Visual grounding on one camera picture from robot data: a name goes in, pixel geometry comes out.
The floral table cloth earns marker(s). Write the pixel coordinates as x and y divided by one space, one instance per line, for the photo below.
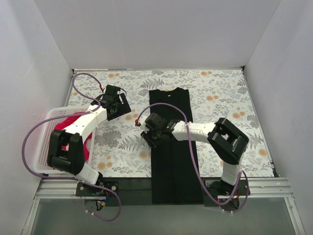
120 151

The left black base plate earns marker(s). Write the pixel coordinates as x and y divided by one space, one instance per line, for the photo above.
99 195

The aluminium frame rail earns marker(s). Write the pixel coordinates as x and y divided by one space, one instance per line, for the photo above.
259 187

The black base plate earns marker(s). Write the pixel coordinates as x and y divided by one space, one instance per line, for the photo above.
220 191
99 195

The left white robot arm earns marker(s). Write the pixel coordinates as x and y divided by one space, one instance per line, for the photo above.
66 147

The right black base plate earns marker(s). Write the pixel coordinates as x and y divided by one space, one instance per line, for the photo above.
220 191

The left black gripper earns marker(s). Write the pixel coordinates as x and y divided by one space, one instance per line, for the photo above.
120 107

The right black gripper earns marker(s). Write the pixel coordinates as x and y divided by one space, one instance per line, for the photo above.
147 138

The red t shirt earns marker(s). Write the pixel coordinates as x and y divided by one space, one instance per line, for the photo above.
81 125

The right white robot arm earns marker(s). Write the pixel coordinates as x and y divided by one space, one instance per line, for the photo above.
226 139

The white plastic laundry basket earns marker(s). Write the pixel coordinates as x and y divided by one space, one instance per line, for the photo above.
54 117

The black t shirt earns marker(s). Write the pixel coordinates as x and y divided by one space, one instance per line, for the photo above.
174 180

